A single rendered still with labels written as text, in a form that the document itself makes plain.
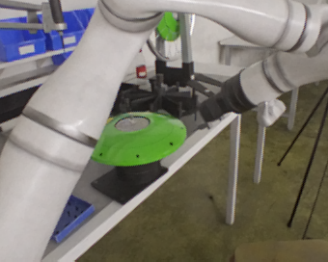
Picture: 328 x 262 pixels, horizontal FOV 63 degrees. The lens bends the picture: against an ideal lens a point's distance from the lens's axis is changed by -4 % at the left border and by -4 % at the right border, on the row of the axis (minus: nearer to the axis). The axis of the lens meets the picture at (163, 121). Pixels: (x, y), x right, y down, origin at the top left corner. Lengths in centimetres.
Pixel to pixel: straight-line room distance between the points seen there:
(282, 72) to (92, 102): 31
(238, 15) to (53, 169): 27
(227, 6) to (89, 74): 18
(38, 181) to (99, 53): 17
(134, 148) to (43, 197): 43
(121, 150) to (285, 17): 49
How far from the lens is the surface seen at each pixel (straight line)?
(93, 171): 95
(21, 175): 31
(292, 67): 48
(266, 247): 109
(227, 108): 55
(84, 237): 73
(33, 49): 137
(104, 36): 38
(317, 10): 44
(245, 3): 37
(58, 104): 30
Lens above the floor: 143
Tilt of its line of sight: 25 degrees down
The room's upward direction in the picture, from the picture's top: 4 degrees counter-clockwise
